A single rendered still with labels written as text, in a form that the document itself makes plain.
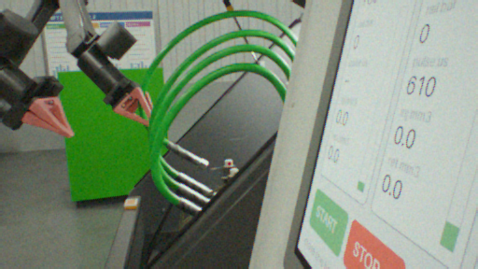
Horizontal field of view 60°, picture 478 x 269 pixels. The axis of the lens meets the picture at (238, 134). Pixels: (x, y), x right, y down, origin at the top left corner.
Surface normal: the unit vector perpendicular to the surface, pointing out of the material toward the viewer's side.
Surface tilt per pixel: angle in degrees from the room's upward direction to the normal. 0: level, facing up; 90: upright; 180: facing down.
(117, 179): 90
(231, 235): 90
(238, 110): 90
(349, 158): 76
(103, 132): 90
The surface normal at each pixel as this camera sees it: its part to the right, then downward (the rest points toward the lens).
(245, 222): 0.15, 0.16
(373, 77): -0.97, -0.17
